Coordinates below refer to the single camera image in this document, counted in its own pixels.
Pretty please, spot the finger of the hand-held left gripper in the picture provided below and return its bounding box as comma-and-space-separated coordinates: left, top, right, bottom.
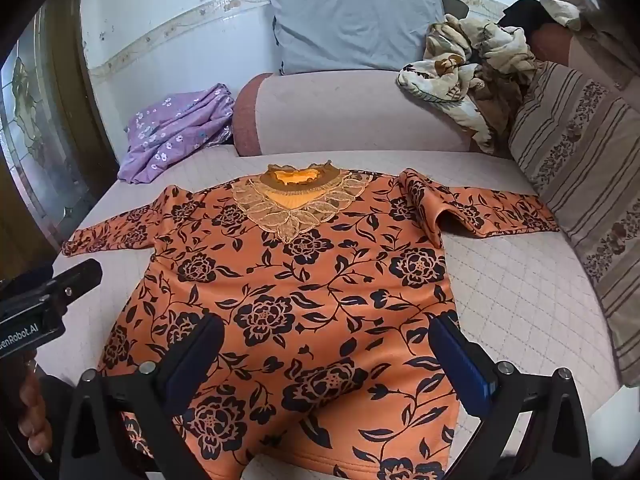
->
47, 259, 103, 305

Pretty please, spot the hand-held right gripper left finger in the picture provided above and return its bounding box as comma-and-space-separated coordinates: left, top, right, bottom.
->
59, 312, 225, 480

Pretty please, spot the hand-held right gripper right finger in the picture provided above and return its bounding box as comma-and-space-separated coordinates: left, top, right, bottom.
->
428, 316, 592, 480

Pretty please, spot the orange floral blouse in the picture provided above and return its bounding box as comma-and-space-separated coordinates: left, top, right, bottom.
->
61, 161, 560, 480

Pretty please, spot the person's left hand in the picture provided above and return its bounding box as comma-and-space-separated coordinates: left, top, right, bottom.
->
18, 355, 53, 463

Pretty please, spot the wooden glass door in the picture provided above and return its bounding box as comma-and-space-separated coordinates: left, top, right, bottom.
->
0, 0, 120, 281

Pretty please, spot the purple floral cloth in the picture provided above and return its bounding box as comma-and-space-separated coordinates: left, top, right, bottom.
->
117, 83, 236, 185

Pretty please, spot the striped floral pillow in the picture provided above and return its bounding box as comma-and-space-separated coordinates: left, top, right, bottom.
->
507, 60, 640, 387

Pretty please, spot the pink bolster cushion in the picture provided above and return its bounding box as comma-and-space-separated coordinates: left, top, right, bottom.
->
233, 69, 516, 160

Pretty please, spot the cream floral blanket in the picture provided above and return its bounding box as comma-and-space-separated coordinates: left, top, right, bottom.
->
397, 13, 543, 156

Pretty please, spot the grey pillow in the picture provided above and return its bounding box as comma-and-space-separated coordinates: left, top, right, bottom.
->
265, 0, 448, 77

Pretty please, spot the black cloth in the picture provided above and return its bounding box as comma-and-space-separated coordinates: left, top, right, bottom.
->
497, 0, 556, 31

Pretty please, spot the cream crumpled cloth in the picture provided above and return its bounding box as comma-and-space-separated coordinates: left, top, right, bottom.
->
536, 0, 601, 31

